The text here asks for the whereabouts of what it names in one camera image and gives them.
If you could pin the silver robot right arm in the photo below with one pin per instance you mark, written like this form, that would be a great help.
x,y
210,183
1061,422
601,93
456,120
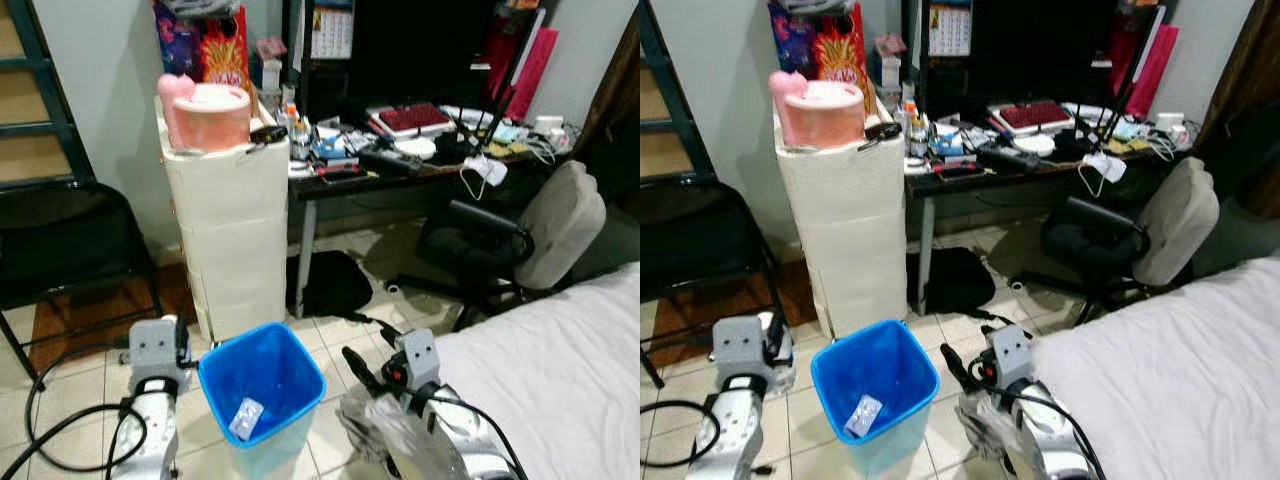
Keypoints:
x,y
1040,440
455,442

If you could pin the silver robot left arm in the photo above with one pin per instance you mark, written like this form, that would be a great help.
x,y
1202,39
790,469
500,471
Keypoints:
x,y
735,432
150,432

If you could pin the crumpled clear plastic bag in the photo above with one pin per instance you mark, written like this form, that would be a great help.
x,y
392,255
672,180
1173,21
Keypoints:
x,y
985,428
372,432

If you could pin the black bag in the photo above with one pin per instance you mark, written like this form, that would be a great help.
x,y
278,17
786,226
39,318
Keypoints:
x,y
950,282
330,285

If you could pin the blue plastic waste bin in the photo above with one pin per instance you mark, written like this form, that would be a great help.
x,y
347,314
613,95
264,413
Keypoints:
x,y
870,368
255,370

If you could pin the small white blister packet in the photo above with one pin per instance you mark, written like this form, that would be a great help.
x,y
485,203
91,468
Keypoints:
x,y
864,416
246,420

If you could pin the dark desk with grey legs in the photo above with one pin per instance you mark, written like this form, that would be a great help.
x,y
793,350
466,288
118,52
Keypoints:
x,y
925,250
305,250

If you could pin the white covered drawer tower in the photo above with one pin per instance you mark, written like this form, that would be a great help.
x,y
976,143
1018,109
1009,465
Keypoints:
x,y
230,235
845,235

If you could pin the black folding chair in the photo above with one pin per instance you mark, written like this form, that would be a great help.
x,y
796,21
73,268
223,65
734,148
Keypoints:
x,y
60,240
690,240

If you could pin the light grey blanket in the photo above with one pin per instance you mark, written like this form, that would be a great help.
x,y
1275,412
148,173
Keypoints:
x,y
1170,380
560,385

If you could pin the black power strip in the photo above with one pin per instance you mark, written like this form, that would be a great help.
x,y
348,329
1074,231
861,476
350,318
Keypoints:
x,y
1006,158
388,161

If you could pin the white round dish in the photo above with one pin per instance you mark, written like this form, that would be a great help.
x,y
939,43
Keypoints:
x,y
416,147
1035,145

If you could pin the white face mask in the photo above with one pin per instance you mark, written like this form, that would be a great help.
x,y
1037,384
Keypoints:
x,y
490,170
1108,165

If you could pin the black office chair grey backrest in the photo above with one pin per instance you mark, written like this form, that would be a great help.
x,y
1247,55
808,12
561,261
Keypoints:
x,y
1180,215
562,225

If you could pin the pink tub with white lid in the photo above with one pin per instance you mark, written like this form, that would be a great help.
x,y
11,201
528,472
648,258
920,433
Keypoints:
x,y
830,122
215,125

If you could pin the red and white keyboard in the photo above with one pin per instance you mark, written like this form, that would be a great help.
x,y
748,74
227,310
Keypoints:
x,y
1032,115
412,118

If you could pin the small black gadget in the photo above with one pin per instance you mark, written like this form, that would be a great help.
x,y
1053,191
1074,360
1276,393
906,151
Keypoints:
x,y
268,134
882,134

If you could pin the white charger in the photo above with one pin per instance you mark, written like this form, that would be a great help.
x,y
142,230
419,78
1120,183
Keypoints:
x,y
1170,123
550,125

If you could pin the dark green metal shelf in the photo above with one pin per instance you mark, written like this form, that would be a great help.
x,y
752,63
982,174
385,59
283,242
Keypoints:
x,y
57,90
672,95

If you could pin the black monitor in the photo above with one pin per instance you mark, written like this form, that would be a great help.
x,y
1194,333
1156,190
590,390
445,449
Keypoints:
x,y
1040,45
420,50

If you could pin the red and yellow snack bag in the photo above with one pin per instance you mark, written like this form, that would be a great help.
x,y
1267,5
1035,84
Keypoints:
x,y
840,55
225,55

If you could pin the brown wooden door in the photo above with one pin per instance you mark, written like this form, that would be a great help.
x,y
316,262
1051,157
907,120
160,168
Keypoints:
x,y
615,90
1240,80

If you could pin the purple printed bag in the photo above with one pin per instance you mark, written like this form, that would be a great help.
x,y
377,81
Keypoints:
x,y
790,40
178,40

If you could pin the pink folder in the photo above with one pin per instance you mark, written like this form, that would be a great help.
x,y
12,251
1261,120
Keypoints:
x,y
535,70
1155,65

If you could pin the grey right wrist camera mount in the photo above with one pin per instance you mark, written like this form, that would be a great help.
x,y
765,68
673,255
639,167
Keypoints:
x,y
1012,352
418,356

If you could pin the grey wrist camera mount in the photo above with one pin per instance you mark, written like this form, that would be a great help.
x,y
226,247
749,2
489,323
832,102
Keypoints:
x,y
155,350
740,348
418,356
1012,352

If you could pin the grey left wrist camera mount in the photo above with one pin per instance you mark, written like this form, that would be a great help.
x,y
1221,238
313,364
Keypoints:
x,y
740,348
155,350

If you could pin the wall calendar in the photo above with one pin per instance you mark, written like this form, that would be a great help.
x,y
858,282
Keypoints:
x,y
332,35
950,33

